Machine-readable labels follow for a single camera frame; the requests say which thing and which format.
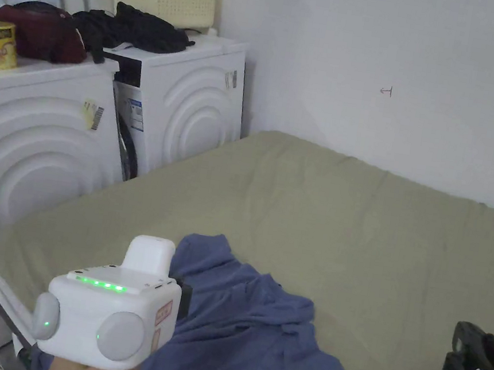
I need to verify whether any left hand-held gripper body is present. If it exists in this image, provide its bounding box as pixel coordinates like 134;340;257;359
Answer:
27;221;199;370

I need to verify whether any blue shirt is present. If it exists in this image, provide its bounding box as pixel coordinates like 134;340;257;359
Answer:
29;209;380;370

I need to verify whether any white and grey flat device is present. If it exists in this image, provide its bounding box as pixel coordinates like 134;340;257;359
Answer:
0;264;50;361

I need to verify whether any white washing machine with bags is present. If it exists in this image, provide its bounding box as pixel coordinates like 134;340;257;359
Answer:
0;0;146;370

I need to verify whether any bed with pale green sheet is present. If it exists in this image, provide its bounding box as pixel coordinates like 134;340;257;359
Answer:
0;90;494;370

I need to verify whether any white washing machine with black clothes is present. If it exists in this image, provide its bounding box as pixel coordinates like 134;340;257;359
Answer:
48;0;262;198

